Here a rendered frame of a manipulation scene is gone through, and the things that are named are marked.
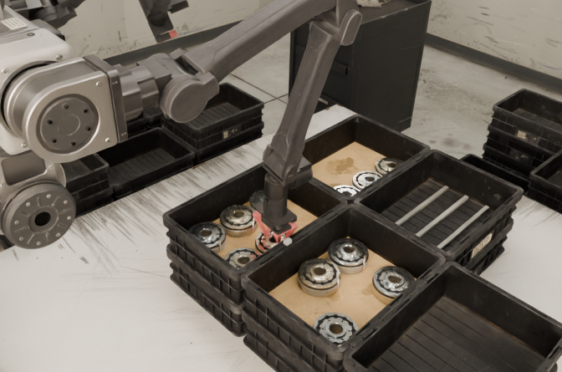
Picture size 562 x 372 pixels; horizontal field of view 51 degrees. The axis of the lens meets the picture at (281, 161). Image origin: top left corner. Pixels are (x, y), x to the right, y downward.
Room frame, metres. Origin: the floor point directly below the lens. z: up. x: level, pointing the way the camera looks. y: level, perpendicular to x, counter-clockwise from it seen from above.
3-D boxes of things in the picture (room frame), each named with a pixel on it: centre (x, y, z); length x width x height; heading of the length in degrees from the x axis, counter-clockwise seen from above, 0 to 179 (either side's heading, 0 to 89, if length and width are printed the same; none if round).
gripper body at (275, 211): (1.15, 0.01, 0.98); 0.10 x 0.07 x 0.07; 39
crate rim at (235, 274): (1.20, 0.06, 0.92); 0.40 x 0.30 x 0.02; 136
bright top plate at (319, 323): (0.86, -0.13, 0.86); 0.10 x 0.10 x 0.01
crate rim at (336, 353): (0.99, -0.16, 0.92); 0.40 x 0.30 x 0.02; 136
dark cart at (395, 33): (3.01, -0.40, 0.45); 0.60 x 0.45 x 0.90; 133
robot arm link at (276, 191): (1.15, 0.01, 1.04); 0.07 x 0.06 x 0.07; 133
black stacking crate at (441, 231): (1.28, -0.43, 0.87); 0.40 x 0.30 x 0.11; 136
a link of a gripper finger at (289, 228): (1.14, 0.00, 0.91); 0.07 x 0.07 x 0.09; 39
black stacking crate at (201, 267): (1.20, 0.06, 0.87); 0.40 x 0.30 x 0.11; 136
